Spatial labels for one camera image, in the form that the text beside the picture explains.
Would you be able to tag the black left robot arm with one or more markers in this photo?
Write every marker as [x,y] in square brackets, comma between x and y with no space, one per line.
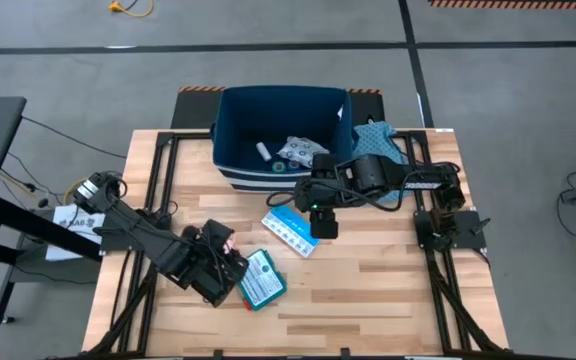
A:
[138,230]

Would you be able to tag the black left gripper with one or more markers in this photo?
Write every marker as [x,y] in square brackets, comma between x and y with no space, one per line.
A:
[213,280]

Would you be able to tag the teal patterned folded cloth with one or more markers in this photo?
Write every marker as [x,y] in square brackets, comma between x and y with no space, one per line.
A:
[373,140]

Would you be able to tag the pink lidded clear container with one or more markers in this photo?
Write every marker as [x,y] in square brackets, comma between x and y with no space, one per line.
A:
[229,246]

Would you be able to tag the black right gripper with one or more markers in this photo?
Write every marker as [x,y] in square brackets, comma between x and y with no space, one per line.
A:
[324,225]

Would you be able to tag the blue white pill organizer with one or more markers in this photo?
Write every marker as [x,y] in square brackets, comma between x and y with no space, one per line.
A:
[288,227]

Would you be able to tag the black aluminium table frame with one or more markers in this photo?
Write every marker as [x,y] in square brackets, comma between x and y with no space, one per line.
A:
[162,142]

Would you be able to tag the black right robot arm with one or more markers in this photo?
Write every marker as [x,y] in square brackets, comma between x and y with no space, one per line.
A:
[393,175]

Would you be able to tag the navy white striped fabric basket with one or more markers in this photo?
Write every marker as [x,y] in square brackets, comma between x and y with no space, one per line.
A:
[248,115]

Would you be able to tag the white printed paper sheet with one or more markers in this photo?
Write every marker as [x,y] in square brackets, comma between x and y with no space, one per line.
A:
[68,235]

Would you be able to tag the green first aid kit box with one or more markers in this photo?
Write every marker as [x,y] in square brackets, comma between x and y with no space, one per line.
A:
[263,280]

